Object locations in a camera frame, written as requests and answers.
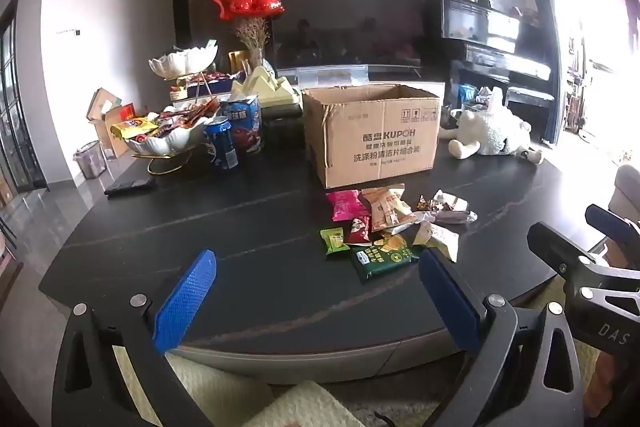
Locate grey waste bin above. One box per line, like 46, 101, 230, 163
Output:
74, 141, 108, 180

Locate black piano bench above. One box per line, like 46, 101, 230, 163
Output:
504, 86, 552, 110

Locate brown cardboard box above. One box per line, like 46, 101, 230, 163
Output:
301, 83, 442, 190

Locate blue soda can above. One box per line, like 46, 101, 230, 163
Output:
204, 117, 240, 171

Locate light green snack packet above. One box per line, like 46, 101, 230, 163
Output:
320, 228, 351, 256

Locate silver snack packet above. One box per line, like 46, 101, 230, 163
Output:
417, 209, 478, 226

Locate white plush sheep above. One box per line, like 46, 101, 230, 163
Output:
446, 87, 545, 165

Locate blue plastic bag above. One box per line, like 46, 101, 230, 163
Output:
457, 84, 482, 106

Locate heap of red snack sticks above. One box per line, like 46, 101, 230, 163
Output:
159, 98, 222, 128

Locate cream rug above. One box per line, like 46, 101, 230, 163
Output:
112, 342, 383, 427

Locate blue cookie box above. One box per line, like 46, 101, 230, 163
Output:
220, 94, 264, 154

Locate red heart balloon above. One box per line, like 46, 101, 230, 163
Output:
227, 0, 285, 20
213, 0, 251, 20

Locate small red snack packet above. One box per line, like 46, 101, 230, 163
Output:
345, 216, 372, 244

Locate white shell tiered stand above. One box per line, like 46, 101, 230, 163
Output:
127, 44, 221, 175

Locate person's right forearm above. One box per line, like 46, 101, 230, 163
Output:
589, 351, 640, 418

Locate black flat case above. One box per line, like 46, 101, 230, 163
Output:
104, 177, 157, 196

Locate open cardboard boxes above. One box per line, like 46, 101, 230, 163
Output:
87, 88, 137, 158

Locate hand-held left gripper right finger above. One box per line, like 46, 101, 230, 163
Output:
418, 250, 586, 427

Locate white and gold snack packet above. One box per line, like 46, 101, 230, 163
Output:
412, 222, 460, 263

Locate grey chair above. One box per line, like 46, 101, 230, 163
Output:
607, 164, 640, 233

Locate black piano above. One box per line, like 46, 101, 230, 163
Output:
425, 0, 557, 142

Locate dark green cracker packet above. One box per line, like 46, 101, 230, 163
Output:
349, 243, 421, 283

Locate black television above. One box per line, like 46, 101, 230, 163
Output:
270, 0, 433, 72

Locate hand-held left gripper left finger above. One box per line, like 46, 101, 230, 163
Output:
51, 248, 219, 427

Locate clear plastic storage box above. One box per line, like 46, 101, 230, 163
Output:
295, 63, 372, 90

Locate dried flower bouquet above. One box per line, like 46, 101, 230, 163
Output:
235, 17, 272, 72

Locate orange snack packet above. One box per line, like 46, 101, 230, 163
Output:
361, 184, 417, 230

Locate black framed glass door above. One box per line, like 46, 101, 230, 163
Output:
0, 19, 47, 195

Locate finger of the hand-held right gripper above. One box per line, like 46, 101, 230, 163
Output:
526, 221, 608, 288
585, 204, 640, 253

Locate pink snack packet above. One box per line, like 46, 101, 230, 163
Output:
326, 189, 368, 223

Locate yellow snack packet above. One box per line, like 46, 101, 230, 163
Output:
111, 117, 158, 140

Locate white snack packet red print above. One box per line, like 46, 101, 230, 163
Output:
432, 189, 468, 212

